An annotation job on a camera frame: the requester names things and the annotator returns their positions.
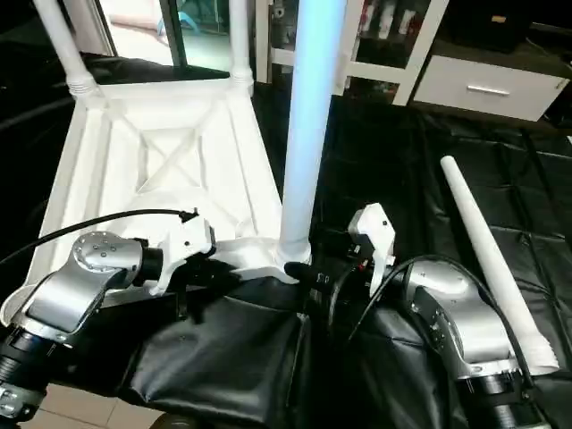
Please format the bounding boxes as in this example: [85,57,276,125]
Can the black table mat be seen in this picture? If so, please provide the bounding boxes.
[0,54,572,429]

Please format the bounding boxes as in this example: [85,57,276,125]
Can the white plastic table top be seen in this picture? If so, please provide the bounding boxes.
[0,79,314,326]

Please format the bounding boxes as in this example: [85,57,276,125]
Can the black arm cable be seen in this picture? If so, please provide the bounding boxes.
[326,255,537,385]
[0,208,199,269]

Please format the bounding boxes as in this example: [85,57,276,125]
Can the white plastic table leg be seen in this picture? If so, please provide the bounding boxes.
[32,0,101,99]
[273,0,348,273]
[439,155,560,369]
[226,0,255,88]

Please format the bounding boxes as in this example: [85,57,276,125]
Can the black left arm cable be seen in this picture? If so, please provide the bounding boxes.
[0,208,199,269]

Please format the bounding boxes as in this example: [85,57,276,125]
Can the white glass door cabinet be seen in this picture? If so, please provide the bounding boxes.
[255,0,450,106]

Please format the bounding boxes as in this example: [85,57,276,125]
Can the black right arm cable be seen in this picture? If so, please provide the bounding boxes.
[326,255,537,385]

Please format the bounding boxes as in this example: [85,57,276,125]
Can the teal plastic stool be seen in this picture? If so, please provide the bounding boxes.
[174,0,229,37]

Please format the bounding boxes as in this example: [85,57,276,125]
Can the white drawer unit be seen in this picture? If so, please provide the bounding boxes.
[413,55,569,122]

